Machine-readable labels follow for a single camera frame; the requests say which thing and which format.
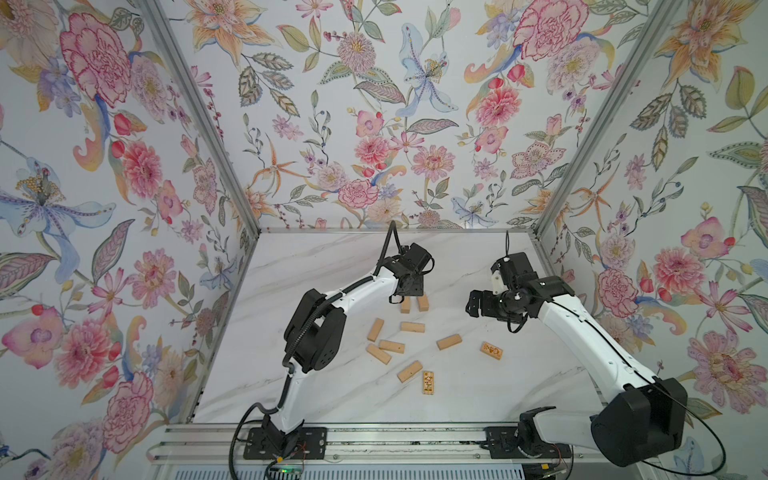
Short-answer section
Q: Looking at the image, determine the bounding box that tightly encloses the printed wood block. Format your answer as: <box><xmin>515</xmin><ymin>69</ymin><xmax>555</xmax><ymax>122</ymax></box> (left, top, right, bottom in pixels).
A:
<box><xmin>480</xmin><ymin>342</ymin><xmax>503</xmax><ymax>360</ymax></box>
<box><xmin>422</xmin><ymin>371</ymin><xmax>435</xmax><ymax>395</ymax></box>

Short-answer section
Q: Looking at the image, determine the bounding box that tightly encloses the plain wood block with holes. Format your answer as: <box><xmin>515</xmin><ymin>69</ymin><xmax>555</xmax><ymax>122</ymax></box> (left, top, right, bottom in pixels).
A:
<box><xmin>378</xmin><ymin>340</ymin><xmax>405</xmax><ymax>354</ymax></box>

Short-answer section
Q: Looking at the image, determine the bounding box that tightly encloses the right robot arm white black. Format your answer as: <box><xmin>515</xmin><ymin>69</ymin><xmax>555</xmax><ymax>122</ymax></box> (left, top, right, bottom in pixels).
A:
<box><xmin>466</xmin><ymin>277</ymin><xmax>688</xmax><ymax>467</ymax></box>

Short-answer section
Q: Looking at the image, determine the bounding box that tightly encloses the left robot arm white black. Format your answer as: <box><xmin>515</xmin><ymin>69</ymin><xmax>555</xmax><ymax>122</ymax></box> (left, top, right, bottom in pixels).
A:
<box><xmin>260</xmin><ymin>243</ymin><xmax>434</xmax><ymax>437</ymax></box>

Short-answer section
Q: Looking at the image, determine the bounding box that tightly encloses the black corrugated left cable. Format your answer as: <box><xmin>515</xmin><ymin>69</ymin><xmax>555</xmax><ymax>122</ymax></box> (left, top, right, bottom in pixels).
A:
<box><xmin>227</xmin><ymin>220</ymin><xmax>404</xmax><ymax>480</ymax></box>

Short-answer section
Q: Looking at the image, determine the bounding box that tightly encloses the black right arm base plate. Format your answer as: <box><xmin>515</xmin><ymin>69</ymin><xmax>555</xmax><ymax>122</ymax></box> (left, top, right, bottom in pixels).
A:
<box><xmin>479</xmin><ymin>406</ymin><xmax>573</xmax><ymax>461</ymax></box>

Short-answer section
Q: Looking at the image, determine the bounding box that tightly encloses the aluminium front rail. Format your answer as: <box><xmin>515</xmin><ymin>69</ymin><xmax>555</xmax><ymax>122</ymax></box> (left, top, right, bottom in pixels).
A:
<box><xmin>146</xmin><ymin>421</ymin><xmax>661</xmax><ymax>480</ymax></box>

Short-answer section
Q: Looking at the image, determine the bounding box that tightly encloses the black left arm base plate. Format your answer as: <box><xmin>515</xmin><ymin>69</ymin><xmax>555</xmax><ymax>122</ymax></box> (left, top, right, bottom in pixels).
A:
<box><xmin>243</xmin><ymin>416</ymin><xmax>328</xmax><ymax>460</ymax></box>

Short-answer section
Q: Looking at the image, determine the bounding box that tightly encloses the aluminium corner post right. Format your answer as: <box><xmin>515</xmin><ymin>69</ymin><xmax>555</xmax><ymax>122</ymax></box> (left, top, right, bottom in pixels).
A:
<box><xmin>531</xmin><ymin>1</ymin><xmax>677</xmax><ymax>240</ymax></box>

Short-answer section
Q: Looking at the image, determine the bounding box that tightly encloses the aluminium corner post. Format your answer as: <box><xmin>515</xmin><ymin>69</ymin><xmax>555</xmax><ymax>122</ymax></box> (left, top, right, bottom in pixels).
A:
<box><xmin>531</xmin><ymin>1</ymin><xmax>677</xmax><ymax>240</ymax></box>
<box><xmin>137</xmin><ymin>0</ymin><xmax>261</xmax><ymax>239</ymax></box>

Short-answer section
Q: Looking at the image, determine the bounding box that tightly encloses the aluminium corner post left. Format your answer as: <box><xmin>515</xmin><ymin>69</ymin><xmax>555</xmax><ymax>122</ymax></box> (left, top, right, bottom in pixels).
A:
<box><xmin>137</xmin><ymin>0</ymin><xmax>261</xmax><ymax>239</ymax></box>

